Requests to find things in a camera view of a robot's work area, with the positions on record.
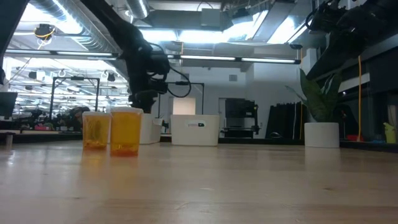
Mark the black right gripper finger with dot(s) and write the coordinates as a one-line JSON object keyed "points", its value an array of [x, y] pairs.
{"points": [[326, 69], [323, 63]]}

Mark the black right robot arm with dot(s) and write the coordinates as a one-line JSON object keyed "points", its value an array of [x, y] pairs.
{"points": [[379, 18]]}

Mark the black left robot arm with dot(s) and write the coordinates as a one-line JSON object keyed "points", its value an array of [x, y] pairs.
{"points": [[124, 34]]}

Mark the narrow white plastic bin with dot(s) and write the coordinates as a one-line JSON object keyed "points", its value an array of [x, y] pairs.
{"points": [[150, 130]]}

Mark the large orange pill bottle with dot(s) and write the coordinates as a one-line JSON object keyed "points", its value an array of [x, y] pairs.
{"points": [[126, 133]]}

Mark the orange pill bottle white cap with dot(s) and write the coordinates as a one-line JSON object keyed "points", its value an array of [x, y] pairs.
{"points": [[95, 132]]}

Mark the wide white plastic bin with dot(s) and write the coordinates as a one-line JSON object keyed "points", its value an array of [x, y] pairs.
{"points": [[195, 133]]}

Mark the green leafy plant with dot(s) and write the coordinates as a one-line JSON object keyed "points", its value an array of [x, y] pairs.
{"points": [[320, 99]]}

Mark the person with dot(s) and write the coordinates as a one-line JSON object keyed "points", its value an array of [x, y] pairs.
{"points": [[79, 115]]}

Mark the white plant pot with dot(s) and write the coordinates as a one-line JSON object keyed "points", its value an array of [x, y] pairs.
{"points": [[321, 135]]}

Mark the black curtain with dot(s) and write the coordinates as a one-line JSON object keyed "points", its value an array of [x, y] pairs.
{"points": [[283, 119]]}

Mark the red box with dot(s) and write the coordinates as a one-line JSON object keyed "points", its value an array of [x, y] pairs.
{"points": [[354, 137]]}

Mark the long hanging light bar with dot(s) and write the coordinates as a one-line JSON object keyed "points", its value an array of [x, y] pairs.
{"points": [[236, 58]]}

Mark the black machine on stand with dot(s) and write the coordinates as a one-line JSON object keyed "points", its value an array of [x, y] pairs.
{"points": [[241, 112]]}

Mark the green spray bottle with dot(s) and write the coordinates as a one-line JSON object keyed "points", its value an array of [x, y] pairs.
{"points": [[390, 133]]}

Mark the black monitor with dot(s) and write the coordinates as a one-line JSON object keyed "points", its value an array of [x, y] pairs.
{"points": [[7, 104]]}

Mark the black metal frame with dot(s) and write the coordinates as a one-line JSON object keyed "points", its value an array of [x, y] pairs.
{"points": [[200, 93], [52, 99]]}

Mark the round silver air duct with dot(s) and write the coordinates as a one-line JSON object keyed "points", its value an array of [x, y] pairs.
{"points": [[138, 7]]}

